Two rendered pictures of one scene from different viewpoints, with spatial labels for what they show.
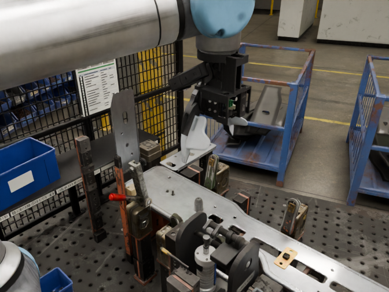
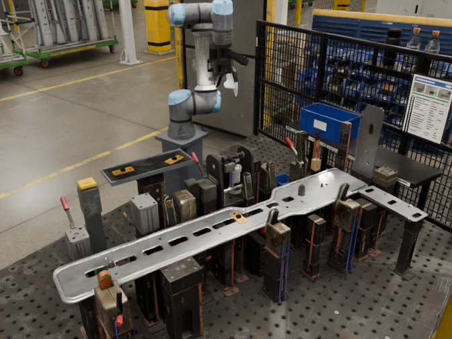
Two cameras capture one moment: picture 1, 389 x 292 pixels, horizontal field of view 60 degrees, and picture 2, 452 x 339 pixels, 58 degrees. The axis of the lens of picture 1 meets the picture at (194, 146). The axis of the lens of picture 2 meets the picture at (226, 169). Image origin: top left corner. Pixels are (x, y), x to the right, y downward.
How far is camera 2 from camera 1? 193 cm
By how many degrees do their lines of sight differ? 89
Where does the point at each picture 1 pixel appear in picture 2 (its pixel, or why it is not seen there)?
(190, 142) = (215, 78)
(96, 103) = (417, 126)
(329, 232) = not seen: outside the picture
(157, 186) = (333, 181)
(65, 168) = (352, 145)
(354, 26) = not seen: outside the picture
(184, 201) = (311, 190)
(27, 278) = (202, 97)
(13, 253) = (206, 87)
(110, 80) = (438, 116)
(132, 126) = (374, 140)
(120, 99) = (372, 111)
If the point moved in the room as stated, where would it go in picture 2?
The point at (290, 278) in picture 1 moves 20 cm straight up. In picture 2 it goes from (221, 214) to (220, 171)
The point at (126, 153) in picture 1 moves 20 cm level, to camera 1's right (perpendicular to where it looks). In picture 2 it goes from (363, 158) to (364, 177)
